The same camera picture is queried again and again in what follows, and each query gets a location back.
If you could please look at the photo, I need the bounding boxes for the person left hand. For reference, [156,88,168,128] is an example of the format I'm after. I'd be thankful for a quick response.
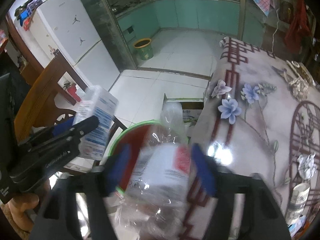
[8,193,39,232]

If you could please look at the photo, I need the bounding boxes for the blue white milk carton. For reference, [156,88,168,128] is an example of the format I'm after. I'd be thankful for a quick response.
[73,85,118,160]

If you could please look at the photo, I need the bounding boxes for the open cardboard box floor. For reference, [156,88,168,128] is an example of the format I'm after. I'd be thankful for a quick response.
[163,94,205,140]

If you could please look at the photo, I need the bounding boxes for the clear plastic bottle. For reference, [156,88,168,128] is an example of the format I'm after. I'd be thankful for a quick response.
[115,102,191,239]

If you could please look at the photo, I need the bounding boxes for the red green plastic basin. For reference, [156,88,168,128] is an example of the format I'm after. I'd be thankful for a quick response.
[108,120,159,194]

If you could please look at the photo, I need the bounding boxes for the red hanging garment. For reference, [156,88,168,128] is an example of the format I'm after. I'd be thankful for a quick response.
[284,0,311,54]

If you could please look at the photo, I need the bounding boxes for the newspaper ball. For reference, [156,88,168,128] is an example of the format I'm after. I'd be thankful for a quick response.
[289,77,309,101]
[297,152,317,180]

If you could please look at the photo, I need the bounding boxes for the floral paper cup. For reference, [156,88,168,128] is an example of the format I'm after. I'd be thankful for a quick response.
[285,183,310,225]

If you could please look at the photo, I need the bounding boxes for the wooden chair left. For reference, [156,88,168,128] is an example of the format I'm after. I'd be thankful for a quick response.
[13,49,128,176]

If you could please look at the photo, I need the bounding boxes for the white refrigerator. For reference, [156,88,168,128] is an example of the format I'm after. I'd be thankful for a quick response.
[13,0,120,90]

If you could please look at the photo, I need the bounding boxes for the floral tablecloth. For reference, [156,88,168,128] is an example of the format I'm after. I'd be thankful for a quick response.
[191,37,319,216]

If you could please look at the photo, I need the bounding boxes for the red fire extinguisher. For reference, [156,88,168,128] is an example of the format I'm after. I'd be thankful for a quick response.
[63,81,81,102]

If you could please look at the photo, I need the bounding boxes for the dark snack packet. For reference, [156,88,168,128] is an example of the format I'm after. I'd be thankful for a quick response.
[286,60,316,86]

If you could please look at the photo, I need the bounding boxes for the teal kitchen cabinets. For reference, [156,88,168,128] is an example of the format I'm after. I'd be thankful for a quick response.
[117,0,240,39]

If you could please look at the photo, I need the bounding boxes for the green yellow trash bin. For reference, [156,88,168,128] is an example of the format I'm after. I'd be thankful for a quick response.
[133,38,153,61]

